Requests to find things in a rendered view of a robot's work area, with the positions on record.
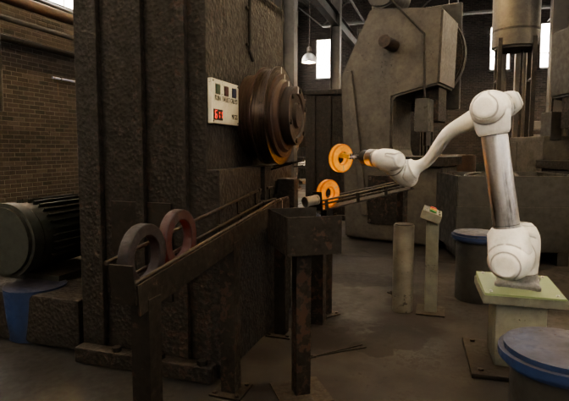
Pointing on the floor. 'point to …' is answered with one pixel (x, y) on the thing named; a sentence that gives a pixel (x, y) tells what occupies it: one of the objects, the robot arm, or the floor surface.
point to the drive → (45, 266)
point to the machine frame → (168, 151)
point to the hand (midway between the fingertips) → (341, 155)
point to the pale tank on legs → (517, 33)
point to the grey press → (552, 123)
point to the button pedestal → (431, 266)
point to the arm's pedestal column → (476, 354)
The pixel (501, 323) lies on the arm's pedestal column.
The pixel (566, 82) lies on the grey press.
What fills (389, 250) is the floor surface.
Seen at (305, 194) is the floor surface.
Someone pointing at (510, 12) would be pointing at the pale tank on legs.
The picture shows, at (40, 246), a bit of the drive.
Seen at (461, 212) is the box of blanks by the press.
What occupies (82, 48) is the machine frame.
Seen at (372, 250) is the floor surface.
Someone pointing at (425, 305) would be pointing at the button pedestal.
